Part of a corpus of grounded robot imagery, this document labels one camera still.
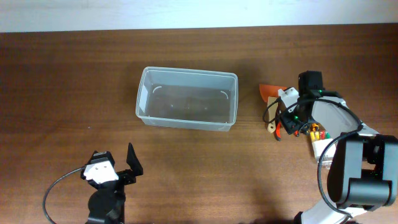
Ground small screwdriver set case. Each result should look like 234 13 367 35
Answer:
310 131 336 169

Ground orange black needle-nose pliers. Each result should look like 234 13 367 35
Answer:
303 123 320 133

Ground red handled cutting pliers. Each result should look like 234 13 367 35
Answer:
274 122 300 141

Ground clear plastic container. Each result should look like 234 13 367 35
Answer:
136 67 238 132

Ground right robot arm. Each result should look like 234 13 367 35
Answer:
276 71 397 224

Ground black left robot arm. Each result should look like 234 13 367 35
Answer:
81 143 144 223

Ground orange scraper wooden handle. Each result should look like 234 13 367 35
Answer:
259 84 286 133

